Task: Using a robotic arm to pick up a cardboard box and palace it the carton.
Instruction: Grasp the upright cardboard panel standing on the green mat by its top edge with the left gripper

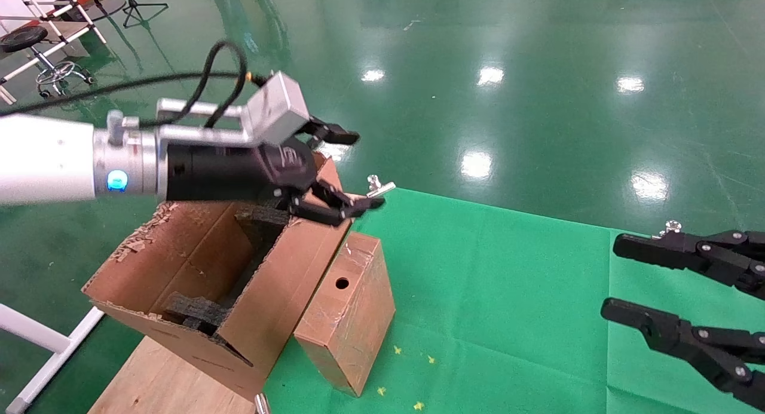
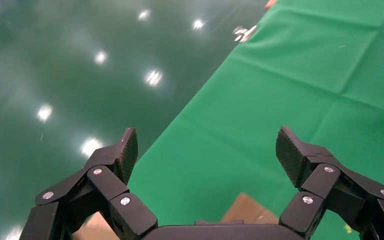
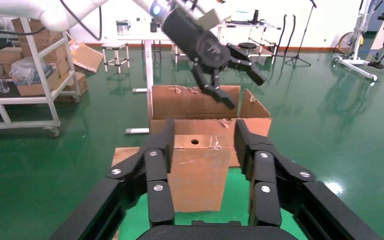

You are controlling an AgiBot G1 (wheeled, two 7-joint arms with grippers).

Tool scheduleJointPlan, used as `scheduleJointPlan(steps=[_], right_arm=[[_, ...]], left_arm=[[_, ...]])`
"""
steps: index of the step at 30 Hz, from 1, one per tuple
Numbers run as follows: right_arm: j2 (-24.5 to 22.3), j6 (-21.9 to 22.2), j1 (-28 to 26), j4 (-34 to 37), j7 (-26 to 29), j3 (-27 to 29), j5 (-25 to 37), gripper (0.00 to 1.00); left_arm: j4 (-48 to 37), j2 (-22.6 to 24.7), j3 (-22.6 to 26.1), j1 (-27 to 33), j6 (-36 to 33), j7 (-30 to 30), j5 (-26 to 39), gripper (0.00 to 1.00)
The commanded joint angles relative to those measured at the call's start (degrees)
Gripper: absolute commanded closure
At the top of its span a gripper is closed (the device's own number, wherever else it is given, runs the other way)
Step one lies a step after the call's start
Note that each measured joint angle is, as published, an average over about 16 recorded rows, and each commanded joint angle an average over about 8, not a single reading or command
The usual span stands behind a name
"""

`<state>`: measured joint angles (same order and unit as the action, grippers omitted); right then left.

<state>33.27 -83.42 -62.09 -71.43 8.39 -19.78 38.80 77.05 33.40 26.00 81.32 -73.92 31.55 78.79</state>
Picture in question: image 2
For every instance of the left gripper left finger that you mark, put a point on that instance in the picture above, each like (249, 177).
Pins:
(106, 179)

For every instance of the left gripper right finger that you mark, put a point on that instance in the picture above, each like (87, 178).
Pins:
(321, 179)

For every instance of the small brown cardboard box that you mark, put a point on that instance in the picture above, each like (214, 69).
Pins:
(245, 210)

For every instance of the green table cloth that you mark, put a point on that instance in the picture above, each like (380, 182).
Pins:
(278, 99)

